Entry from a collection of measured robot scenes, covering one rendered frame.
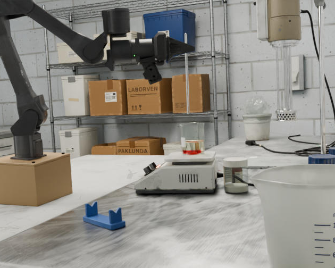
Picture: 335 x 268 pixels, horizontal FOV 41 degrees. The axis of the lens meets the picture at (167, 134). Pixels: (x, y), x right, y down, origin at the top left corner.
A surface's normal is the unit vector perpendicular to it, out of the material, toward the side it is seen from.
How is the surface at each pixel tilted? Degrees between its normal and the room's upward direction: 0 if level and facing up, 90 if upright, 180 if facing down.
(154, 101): 91
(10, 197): 90
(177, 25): 92
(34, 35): 90
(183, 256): 0
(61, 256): 0
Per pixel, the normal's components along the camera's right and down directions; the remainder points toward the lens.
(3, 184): -0.38, 0.11
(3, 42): 0.09, 0.14
